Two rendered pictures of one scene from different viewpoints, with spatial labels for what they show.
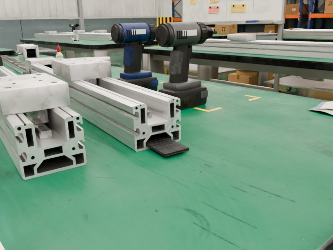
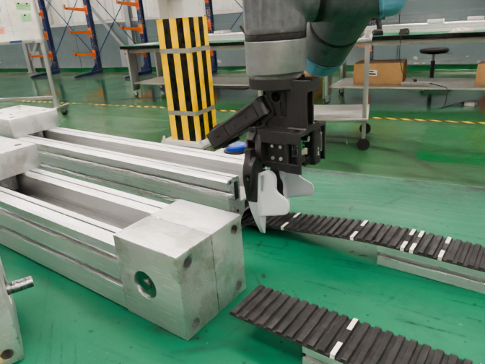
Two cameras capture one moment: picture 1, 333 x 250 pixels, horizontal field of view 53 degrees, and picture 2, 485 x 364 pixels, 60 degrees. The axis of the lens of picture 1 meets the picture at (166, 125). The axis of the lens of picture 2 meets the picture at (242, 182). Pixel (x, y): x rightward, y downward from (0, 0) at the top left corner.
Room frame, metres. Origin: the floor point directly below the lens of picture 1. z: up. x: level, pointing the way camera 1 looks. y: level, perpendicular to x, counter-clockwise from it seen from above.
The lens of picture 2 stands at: (1.68, 0.40, 1.07)
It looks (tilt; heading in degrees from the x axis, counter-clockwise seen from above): 22 degrees down; 160
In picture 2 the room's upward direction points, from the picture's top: 4 degrees counter-clockwise
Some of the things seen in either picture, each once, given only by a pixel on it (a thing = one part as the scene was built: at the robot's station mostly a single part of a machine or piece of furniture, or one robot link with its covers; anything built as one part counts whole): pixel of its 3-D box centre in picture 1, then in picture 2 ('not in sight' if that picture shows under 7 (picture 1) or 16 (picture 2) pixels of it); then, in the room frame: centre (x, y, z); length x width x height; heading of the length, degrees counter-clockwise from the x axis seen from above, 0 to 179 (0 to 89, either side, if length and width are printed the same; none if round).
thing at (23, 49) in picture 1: (27, 53); not in sight; (2.14, 0.87, 0.83); 0.11 x 0.10 x 0.10; 126
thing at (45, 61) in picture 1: (39, 71); (190, 258); (1.28, 0.48, 0.83); 0.12 x 0.09 x 0.10; 123
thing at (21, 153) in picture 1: (9, 100); (88, 160); (0.81, 0.39, 0.82); 0.80 x 0.10 x 0.09; 33
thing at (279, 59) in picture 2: not in sight; (277, 58); (1.19, 0.64, 1.02); 0.08 x 0.08 x 0.05
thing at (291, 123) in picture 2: not in sight; (283, 123); (1.20, 0.64, 0.94); 0.09 x 0.08 x 0.12; 33
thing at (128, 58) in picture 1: (143, 58); not in sight; (1.10, 0.07, 0.89); 0.20 x 0.08 x 0.22; 125
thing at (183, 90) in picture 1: (190, 64); not in sight; (0.91, -0.07, 0.89); 0.20 x 0.08 x 0.22; 129
